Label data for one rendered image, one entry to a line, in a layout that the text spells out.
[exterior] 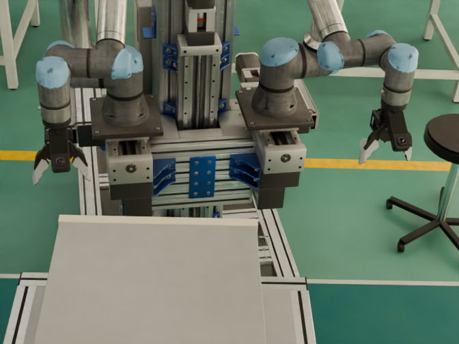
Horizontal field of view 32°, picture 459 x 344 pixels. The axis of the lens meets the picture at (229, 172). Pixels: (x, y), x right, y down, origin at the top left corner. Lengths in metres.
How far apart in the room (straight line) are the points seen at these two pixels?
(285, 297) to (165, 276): 0.37
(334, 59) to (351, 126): 2.42
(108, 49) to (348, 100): 2.87
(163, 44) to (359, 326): 1.09
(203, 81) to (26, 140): 1.83
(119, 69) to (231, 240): 0.56
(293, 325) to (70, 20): 1.11
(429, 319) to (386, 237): 1.42
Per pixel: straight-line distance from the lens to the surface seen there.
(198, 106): 2.70
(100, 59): 2.02
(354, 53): 2.14
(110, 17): 2.09
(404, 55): 2.09
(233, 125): 2.73
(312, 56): 2.58
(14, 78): 4.72
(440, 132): 3.57
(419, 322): 2.42
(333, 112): 4.62
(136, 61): 2.47
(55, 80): 1.94
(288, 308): 1.87
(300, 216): 3.84
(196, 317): 1.56
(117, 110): 2.53
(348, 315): 2.38
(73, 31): 2.41
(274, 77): 2.56
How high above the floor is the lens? 2.47
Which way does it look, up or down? 37 degrees down
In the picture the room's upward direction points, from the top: 4 degrees clockwise
